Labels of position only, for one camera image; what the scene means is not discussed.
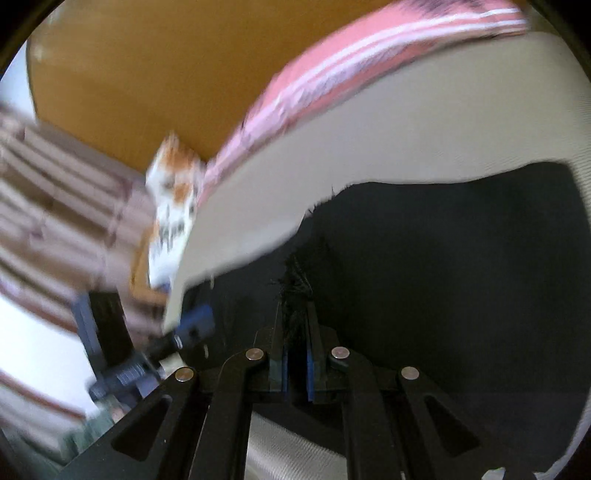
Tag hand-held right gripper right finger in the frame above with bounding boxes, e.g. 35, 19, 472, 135
305, 307, 522, 480

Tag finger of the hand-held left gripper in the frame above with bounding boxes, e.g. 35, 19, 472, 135
76, 291, 134, 365
145, 305, 215, 372

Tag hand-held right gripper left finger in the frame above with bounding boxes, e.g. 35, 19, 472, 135
60, 325, 289, 480

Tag black pants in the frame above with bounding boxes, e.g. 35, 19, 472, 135
180, 159, 589, 480

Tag wicker chair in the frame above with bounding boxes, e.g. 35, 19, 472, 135
129, 231, 169, 305

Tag striped curtain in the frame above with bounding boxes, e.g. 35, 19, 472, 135
0, 102, 158, 467

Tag white orange floral pillow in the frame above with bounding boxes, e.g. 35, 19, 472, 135
145, 131, 206, 287

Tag woven bamboo headboard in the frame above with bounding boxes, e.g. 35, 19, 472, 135
28, 0, 407, 176

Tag pink striped tree-print pillow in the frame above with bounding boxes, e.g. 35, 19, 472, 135
198, 0, 529, 208

